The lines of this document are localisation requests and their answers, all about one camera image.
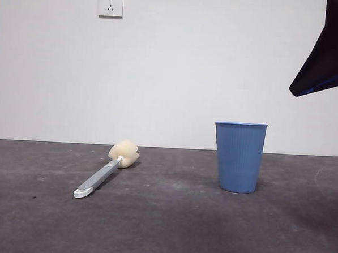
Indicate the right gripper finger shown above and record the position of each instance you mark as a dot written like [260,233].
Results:
[331,55]

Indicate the blue ribbed plastic cup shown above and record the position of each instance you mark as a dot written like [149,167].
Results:
[239,158]

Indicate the white wall socket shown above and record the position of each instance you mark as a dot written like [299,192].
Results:
[111,4]

